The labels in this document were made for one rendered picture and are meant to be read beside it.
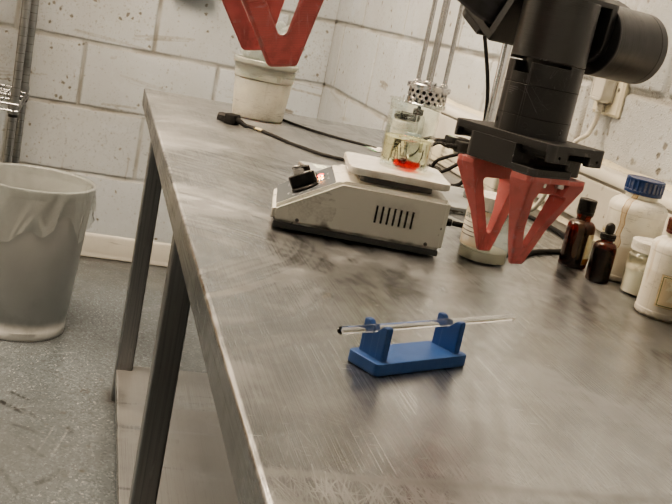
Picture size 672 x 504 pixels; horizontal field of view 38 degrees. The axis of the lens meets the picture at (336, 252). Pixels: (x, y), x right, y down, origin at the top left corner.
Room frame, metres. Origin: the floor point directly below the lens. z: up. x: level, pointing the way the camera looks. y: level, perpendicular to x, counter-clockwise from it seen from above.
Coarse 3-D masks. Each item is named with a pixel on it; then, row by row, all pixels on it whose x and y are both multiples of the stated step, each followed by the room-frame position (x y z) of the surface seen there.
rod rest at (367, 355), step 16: (368, 320) 0.69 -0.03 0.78; (368, 336) 0.69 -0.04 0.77; (384, 336) 0.68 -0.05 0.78; (448, 336) 0.74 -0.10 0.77; (352, 352) 0.69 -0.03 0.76; (368, 352) 0.69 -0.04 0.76; (384, 352) 0.68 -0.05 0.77; (400, 352) 0.71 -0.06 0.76; (416, 352) 0.72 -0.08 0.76; (432, 352) 0.73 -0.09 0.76; (448, 352) 0.73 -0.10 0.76; (368, 368) 0.68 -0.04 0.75; (384, 368) 0.68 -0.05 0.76; (400, 368) 0.69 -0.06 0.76; (416, 368) 0.70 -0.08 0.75; (432, 368) 0.71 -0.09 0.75
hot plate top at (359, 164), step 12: (348, 156) 1.16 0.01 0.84; (360, 156) 1.18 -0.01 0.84; (372, 156) 1.21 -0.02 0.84; (348, 168) 1.10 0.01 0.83; (360, 168) 1.09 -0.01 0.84; (372, 168) 1.10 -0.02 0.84; (384, 168) 1.12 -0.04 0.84; (432, 168) 1.21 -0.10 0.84; (396, 180) 1.09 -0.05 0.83; (408, 180) 1.10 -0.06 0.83; (420, 180) 1.10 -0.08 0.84; (432, 180) 1.11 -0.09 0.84; (444, 180) 1.13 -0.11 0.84
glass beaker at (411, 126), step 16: (400, 112) 1.14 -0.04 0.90; (416, 112) 1.13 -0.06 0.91; (432, 112) 1.14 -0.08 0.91; (400, 128) 1.14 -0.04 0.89; (416, 128) 1.13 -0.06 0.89; (432, 128) 1.15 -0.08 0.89; (384, 144) 1.15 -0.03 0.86; (400, 144) 1.14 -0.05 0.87; (416, 144) 1.14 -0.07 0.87; (432, 144) 1.16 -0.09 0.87; (384, 160) 1.15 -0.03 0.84; (400, 160) 1.13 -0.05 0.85; (416, 160) 1.14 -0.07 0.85
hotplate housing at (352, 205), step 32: (320, 192) 1.09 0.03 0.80; (352, 192) 1.09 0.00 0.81; (384, 192) 1.09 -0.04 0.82; (416, 192) 1.11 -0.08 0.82; (288, 224) 1.08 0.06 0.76; (320, 224) 1.08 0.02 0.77; (352, 224) 1.09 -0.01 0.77; (384, 224) 1.09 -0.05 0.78; (416, 224) 1.09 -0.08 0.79; (448, 224) 1.18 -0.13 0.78
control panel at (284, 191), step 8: (328, 168) 1.20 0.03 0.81; (320, 176) 1.15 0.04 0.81; (328, 176) 1.14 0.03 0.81; (280, 184) 1.19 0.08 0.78; (288, 184) 1.18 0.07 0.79; (320, 184) 1.11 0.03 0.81; (328, 184) 1.09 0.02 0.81; (280, 192) 1.14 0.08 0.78; (288, 192) 1.12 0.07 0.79; (304, 192) 1.09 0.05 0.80; (280, 200) 1.09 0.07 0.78
